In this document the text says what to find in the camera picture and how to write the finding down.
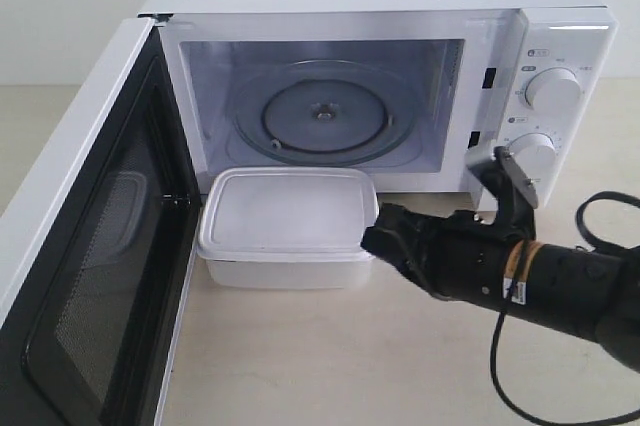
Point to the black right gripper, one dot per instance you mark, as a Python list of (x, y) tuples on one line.
[(452, 258)]

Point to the white plastic lidded container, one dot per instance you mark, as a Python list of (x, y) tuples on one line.
[(288, 228)]

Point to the white microwave door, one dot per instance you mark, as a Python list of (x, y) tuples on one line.
[(97, 247)]

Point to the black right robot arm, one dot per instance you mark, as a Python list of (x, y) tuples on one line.
[(584, 294)]

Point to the white microwave oven body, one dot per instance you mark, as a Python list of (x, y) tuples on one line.
[(468, 63)]

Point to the lower white control knob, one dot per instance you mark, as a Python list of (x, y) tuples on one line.
[(535, 153)]

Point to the white control knob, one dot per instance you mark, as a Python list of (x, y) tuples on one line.
[(535, 153), (553, 90)]

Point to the upper white control knob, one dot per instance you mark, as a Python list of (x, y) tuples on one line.
[(553, 90)]

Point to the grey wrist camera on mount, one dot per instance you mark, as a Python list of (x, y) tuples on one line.
[(497, 171)]

